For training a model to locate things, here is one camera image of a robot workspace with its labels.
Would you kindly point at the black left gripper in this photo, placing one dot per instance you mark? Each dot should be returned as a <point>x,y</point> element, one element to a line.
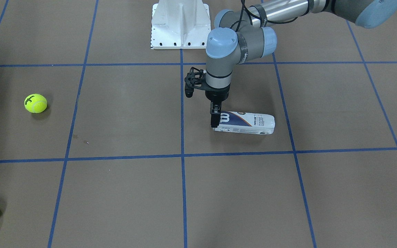
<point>217,95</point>

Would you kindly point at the white blue tennis ball can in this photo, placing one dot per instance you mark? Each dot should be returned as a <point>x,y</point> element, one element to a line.
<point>246,123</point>

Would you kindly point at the tennis ball with black logo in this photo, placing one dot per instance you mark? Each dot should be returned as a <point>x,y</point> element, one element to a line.
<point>35,103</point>

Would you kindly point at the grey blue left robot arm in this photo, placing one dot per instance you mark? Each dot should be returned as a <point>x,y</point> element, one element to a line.
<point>246,35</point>

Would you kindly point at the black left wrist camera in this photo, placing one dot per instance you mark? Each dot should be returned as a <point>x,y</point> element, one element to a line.
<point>195,79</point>

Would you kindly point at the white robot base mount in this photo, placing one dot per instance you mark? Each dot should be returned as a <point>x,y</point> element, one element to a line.
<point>180,24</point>

